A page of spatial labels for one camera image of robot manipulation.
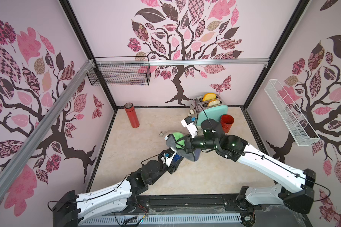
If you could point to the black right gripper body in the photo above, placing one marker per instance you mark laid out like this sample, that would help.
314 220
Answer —
187 144

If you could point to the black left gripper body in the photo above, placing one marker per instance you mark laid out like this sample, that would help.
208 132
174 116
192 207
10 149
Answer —
171 169

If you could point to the green and grey cloth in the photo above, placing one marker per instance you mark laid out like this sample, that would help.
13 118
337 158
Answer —
176 141

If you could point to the red thermos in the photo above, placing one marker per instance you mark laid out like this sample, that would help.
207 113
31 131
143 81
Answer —
132 116

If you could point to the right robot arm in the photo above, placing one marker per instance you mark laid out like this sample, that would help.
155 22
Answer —
294 187

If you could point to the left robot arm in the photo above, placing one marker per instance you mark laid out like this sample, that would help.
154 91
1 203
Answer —
73 209

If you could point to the dark blue thermos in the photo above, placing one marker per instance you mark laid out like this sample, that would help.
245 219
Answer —
197 153

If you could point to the mint green toaster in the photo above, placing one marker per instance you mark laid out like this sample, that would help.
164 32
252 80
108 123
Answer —
201 111

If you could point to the red cup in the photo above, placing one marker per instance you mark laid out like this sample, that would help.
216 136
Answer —
226 122

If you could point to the pale bread slice front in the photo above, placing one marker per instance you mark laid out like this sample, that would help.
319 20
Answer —
214 102

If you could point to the yellow bread slice back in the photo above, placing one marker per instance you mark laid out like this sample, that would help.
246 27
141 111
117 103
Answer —
209 96

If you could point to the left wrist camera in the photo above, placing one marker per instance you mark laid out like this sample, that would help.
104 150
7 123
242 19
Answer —
167 156

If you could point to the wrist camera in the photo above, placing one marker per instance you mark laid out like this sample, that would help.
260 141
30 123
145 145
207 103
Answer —
167 156
189 123

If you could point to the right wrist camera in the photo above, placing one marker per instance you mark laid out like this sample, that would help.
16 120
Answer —
189 123

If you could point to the white slotted cable duct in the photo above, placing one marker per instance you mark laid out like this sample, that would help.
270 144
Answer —
162 220

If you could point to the aluminium rail back wall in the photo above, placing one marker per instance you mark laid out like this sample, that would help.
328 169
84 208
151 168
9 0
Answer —
263 61

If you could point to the aluminium rail wall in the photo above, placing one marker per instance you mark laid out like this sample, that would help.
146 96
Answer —
263 61
17 163

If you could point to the black wire basket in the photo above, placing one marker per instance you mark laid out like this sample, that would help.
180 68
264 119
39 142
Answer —
121 71

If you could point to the white wire basket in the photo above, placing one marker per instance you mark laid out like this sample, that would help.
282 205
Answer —
293 117

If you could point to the aluminium rail left wall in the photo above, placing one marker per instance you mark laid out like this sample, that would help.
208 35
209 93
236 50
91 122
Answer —
17 163

